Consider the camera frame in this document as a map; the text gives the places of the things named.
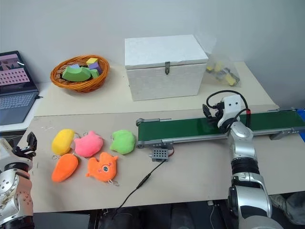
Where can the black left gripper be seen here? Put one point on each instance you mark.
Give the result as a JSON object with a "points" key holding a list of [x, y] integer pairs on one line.
{"points": [[25, 153]]}

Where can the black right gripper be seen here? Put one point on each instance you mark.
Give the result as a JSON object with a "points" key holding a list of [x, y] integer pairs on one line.
{"points": [[218, 111]]}

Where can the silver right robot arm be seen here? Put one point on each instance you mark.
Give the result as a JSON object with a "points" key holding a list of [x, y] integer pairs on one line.
{"points": [[244, 152]]}

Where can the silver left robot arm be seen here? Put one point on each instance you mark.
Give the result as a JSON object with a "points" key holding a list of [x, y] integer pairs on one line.
{"points": [[12, 190]]}

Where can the green conveyor belt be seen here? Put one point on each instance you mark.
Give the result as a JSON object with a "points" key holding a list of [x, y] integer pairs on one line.
{"points": [[181, 128]]}

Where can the grey perforated block with wires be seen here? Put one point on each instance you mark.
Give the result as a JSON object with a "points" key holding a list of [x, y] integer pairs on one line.
{"points": [[160, 155]]}

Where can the yellow plush toy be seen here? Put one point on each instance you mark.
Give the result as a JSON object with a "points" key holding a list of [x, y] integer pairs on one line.
{"points": [[62, 142]]}

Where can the orange carrot plush toy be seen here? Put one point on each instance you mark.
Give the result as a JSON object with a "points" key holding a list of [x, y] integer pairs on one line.
{"points": [[64, 168]]}

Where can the clear plastic bag of parts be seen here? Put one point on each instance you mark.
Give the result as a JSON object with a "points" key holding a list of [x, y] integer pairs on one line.
{"points": [[222, 69]]}

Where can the blue open laptop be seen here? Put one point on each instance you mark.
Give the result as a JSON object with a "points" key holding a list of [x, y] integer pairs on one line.
{"points": [[14, 95]]}

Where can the pink plush toy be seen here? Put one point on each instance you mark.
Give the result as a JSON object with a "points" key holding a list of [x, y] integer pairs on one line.
{"points": [[88, 145]]}

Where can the metal box latch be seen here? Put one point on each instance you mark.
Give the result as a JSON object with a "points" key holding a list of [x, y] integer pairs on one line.
{"points": [[167, 68]]}

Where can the white foam lidded box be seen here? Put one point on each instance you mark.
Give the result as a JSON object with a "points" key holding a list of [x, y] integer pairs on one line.
{"points": [[164, 69]]}

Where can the orange wicker basket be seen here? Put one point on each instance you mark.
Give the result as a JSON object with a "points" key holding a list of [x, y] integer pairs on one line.
{"points": [[78, 84]]}

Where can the orange fish plush toy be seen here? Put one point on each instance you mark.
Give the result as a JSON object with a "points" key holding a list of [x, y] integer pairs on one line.
{"points": [[102, 168]]}

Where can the purple foam block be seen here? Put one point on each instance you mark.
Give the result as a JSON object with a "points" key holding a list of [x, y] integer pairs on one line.
{"points": [[76, 66]]}

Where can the green plush toy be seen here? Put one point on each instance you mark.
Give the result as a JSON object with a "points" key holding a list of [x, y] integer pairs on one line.
{"points": [[122, 142]]}

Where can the small green foam block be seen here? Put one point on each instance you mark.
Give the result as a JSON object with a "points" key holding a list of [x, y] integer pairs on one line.
{"points": [[94, 73]]}

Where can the blue object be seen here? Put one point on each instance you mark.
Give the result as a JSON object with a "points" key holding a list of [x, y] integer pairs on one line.
{"points": [[301, 138]]}

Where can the yellow purple foam cube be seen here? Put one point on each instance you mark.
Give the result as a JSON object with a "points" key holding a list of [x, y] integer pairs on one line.
{"points": [[94, 64]]}

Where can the grey camouflage cloth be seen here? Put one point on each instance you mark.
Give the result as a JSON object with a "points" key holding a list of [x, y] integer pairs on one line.
{"points": [[289, 207]]}

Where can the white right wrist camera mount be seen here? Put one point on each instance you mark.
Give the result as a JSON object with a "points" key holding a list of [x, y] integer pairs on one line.
{"points": [[232, 106]]}

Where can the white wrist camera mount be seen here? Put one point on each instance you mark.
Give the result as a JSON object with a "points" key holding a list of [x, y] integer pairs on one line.
{"points": [[4, 150], [232, 106]]}

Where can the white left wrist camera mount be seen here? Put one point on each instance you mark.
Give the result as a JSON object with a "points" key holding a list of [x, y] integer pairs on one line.
{"points": [[4, 150]]}

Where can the black table frame leg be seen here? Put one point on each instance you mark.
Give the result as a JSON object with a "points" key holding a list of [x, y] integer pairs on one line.
{"points": [[93, 220]]}

